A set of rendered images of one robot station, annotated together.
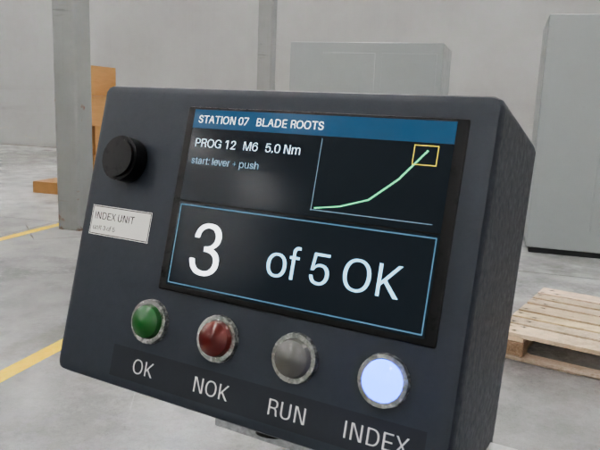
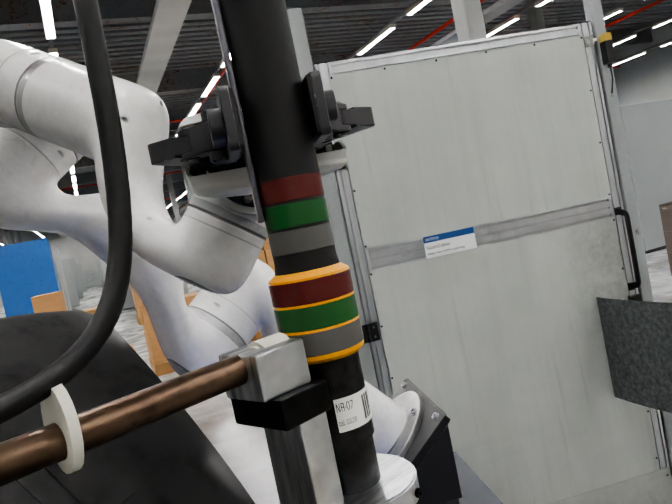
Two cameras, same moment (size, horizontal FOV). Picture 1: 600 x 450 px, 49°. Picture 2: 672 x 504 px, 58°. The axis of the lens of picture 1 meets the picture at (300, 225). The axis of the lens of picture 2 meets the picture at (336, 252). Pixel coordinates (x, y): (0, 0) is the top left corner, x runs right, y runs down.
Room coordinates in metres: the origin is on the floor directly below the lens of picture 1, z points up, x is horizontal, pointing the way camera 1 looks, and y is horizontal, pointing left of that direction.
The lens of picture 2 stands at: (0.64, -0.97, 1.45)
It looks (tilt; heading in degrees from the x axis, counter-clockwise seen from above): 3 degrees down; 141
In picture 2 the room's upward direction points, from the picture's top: 12 degrees counter-clockwise
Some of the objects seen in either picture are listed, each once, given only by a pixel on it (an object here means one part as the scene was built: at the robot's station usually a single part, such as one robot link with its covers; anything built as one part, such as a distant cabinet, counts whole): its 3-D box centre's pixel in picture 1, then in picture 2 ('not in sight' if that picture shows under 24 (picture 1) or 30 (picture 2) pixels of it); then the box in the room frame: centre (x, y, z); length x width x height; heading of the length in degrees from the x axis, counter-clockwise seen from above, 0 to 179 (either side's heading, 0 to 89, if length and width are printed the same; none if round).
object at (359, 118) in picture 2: not in sight; (317, 131); (0.34, -0.72, 1.51); 0.08 x 0.06 x 0.01; 31
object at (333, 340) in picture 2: not in sight; (321, 335); (0.38, -0.78, 1.39); 0.04 x 0.04 x 0.01
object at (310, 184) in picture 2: not in sight; (291, 190); (0.38, -0.78, 1.47); 0.03 x 0.03 x 0.01
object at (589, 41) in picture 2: not in sight; (602, 64); (-0.44, 1.39, 1.82); 0.09 x 0.04 x 0.23; 61
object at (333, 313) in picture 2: not in sight; (316, 311); (0.38, -0.78, 1.40); 0.04 x 0.04 x 0.01
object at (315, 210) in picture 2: not in sight; (296, 215); (0.38, -0.78, 1.45); 0.03 x 0.03 x 0.01
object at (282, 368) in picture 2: not in sight; (324, 421); (0.38, -0.79, 1.35); 0.09 x 0.07 x 0.10; 96
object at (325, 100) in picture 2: not in sight; (331, 112); (0.39, -0.75, 1.51); 0.07 x 0.03 x 0.03; 151
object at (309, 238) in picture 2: not in sight; (301, 239); (0.38, -0.78, 1.44); 0.03 x 0.03 x 0.01
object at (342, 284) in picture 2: not in sight; (311, 287); (0.38, -0.78, 1.42); 0.04 x 0.04 x 0.01
